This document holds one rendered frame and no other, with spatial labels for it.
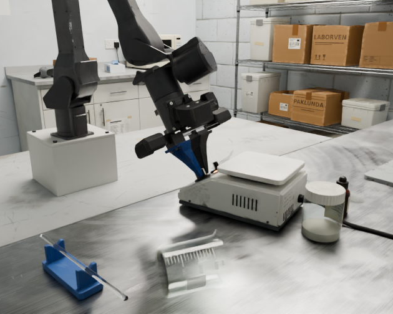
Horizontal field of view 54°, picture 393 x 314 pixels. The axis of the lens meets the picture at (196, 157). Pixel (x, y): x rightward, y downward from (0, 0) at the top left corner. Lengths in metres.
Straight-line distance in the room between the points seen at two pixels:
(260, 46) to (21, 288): 3.00
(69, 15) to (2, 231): 0.39
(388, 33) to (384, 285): 2.33
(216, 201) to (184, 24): 3.71
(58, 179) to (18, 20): 2.75
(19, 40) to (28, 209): 2.78
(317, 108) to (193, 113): 2.37
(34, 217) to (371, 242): 0.55
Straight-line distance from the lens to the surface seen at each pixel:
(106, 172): 0.83
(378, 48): 2.80
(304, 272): 0.55
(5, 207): 0.79
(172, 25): 4.20
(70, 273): 0.54
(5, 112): 3.47
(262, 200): 0.62
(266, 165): 0.67
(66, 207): 0.75
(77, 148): 0.79
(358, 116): 2.93
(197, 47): 0.67
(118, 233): 0.64
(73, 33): 0.78
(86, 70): 0.78
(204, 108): 0.64
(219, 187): 0.65
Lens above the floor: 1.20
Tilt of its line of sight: 18 degrees down
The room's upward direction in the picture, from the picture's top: straight up
